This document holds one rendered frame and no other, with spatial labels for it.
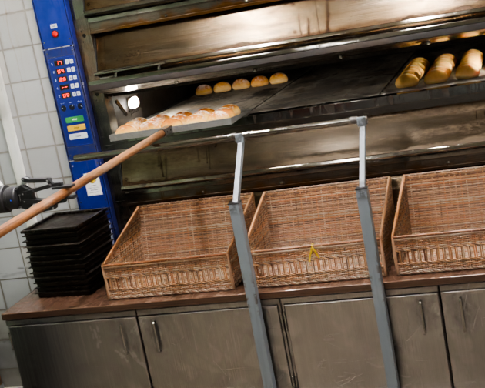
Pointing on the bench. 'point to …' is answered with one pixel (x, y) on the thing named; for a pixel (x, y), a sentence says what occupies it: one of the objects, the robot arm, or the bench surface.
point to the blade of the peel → (181, 127)
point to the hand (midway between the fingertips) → (65, 192)
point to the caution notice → (94, 188)
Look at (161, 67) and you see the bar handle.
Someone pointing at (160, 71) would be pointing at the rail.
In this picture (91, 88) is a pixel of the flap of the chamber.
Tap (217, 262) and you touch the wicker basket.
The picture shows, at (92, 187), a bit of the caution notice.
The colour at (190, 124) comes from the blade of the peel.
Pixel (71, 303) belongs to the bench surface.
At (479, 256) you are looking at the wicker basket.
